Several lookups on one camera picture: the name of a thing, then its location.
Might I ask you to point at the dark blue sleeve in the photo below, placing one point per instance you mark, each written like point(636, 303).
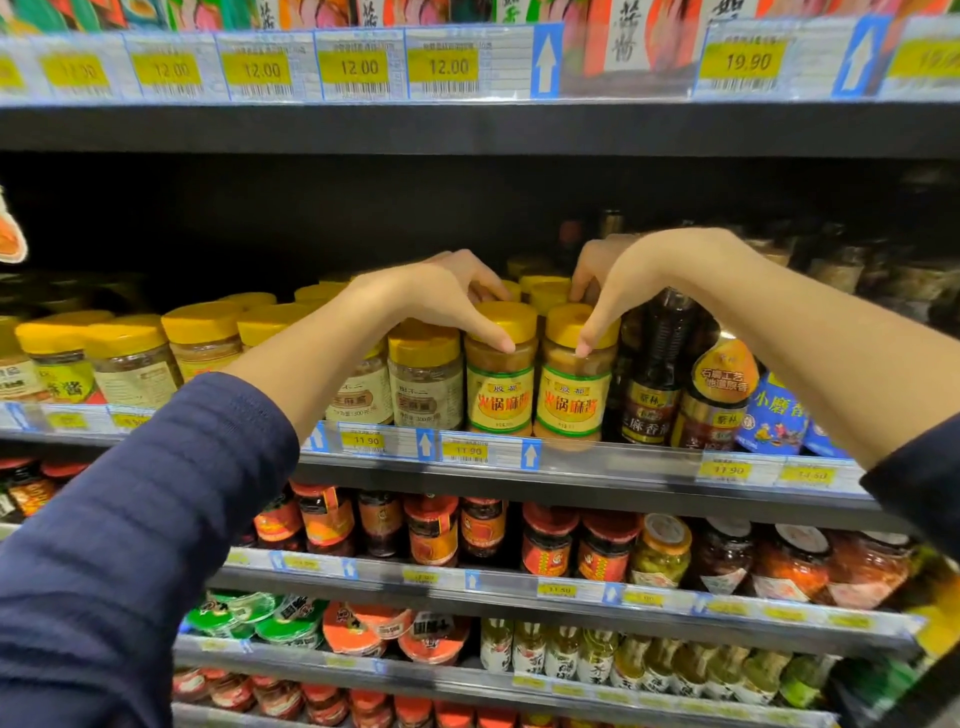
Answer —
point(922, 487)
point(135, 562)

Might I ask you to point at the row of dark glass bottles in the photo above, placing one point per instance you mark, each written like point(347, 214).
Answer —
point(660, 405)

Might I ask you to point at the group of gold lid jars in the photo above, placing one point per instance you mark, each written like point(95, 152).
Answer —
point(11, 367)

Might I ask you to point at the person's right hand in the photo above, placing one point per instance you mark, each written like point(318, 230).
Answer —
point(660, 277)

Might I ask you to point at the red yellow label paste jar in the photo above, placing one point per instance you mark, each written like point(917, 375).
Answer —
point(64, 360)

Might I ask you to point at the person's left forearm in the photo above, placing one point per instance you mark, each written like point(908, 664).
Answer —
point(307, 352)

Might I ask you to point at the dark blue right sleeve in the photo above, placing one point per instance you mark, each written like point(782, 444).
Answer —
point(922, 487)

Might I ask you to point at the row of small red cap jars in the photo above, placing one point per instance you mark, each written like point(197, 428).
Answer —
point(322, 701)

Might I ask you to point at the person's right forearm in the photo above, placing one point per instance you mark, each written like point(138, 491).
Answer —
point(840, 345)

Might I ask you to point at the row of illustrated label jars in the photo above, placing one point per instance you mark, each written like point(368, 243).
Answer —
point(637, 37)

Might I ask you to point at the dark blue left sleeve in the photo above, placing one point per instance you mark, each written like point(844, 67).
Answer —
point(135, 562)

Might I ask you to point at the noodle picture hanging sign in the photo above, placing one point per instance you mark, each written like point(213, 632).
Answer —
point(9, 240)

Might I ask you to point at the row of red lid jars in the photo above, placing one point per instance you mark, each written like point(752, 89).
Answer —
point(547, 540)

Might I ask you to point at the person's left hand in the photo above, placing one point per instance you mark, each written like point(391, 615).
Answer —
point(420, 292)

